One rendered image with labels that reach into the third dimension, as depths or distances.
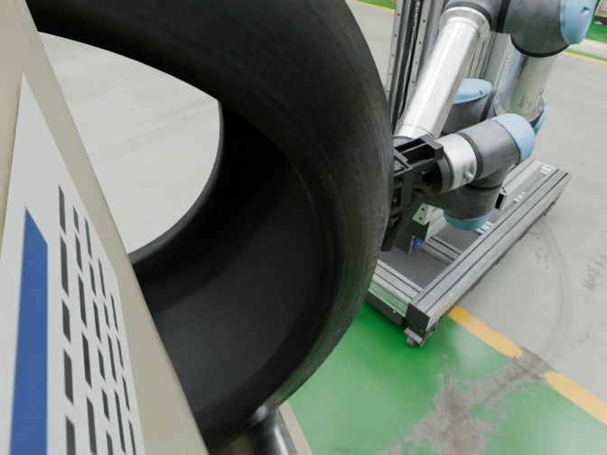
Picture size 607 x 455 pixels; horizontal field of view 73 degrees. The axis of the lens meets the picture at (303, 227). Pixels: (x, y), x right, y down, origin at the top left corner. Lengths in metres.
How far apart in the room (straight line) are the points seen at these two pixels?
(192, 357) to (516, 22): 0.78
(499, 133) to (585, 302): 1.58
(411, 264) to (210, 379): 1.25
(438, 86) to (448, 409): 1.15
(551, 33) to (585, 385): 1.31
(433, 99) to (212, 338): 0.53
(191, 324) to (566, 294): 1.78
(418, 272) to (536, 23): 1.03
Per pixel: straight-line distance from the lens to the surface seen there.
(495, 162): 0.64
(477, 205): 0.70
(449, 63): 0.82
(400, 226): 0.61
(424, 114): 0.76
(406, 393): 1.61
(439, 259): 1.75
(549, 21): 0.90
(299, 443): 0.58
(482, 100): 1.26
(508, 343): 1.85
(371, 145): 0.27
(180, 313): 0.63
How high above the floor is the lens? 1.41
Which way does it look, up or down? 42 degrees down
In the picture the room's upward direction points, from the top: straight up
